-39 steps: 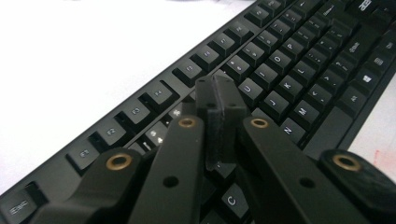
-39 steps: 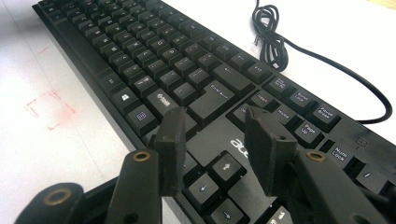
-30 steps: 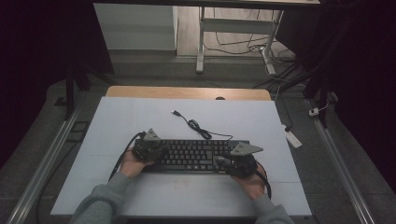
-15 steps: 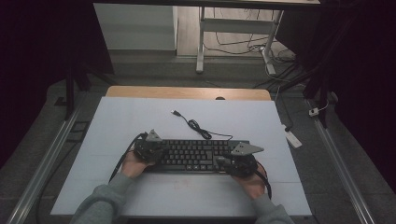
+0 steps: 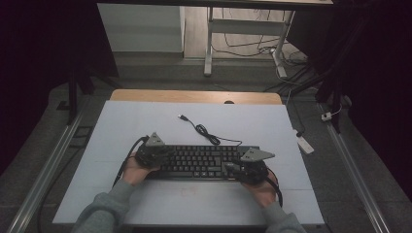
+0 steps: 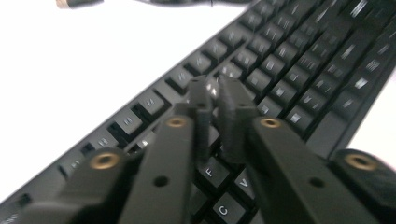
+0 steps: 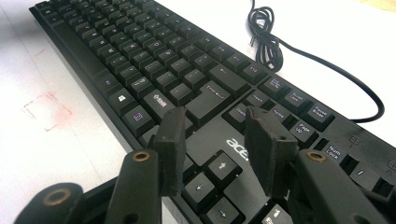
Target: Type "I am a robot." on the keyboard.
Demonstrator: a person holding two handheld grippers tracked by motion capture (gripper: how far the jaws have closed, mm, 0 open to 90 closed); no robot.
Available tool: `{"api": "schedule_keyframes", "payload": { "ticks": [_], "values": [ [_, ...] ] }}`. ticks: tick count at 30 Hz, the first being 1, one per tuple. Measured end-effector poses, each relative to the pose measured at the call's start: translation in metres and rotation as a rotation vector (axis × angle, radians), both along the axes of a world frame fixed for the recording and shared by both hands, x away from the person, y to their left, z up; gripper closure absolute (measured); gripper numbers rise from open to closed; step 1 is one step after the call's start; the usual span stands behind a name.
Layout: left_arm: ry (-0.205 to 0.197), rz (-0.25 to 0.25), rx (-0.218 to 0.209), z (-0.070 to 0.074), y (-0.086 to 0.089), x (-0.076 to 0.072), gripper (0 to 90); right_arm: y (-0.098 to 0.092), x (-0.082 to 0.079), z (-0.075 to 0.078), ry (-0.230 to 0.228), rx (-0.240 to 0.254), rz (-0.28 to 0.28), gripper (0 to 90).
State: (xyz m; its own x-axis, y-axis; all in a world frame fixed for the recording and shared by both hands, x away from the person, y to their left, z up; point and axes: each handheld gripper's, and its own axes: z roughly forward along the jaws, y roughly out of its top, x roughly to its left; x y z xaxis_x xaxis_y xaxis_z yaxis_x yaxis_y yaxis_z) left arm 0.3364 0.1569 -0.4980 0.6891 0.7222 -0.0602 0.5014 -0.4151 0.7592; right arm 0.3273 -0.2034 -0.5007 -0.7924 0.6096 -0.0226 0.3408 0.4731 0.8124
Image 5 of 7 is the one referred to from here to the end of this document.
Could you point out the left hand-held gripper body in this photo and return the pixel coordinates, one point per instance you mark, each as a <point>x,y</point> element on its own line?
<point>150,155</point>

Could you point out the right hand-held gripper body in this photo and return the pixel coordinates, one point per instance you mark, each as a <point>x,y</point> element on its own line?
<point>254,171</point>

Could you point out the wooden table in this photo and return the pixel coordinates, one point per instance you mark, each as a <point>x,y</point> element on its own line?
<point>194,96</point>

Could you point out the small white adapter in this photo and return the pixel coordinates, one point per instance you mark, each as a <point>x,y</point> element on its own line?
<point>326,116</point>

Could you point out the black computer keyboard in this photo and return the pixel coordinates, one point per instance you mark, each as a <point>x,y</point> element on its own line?
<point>197,160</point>

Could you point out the person's right hand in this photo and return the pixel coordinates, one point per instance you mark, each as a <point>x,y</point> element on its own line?
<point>264,194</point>

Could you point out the black metal stand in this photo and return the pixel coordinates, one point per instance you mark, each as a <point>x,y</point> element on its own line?
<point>73,97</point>
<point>335,97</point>

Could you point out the white-legged desk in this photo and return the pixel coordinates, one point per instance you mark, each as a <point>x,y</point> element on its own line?
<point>246,26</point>

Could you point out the white cabinet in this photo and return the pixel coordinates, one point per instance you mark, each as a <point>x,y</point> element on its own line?
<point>142,29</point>

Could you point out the white power strip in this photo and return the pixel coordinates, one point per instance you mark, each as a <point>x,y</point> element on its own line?
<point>305,145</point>

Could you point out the person's left hand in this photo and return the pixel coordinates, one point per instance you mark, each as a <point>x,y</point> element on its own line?
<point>136,174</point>

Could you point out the aluminium rail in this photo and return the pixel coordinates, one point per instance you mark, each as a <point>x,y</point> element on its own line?
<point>48,171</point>
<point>353,174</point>

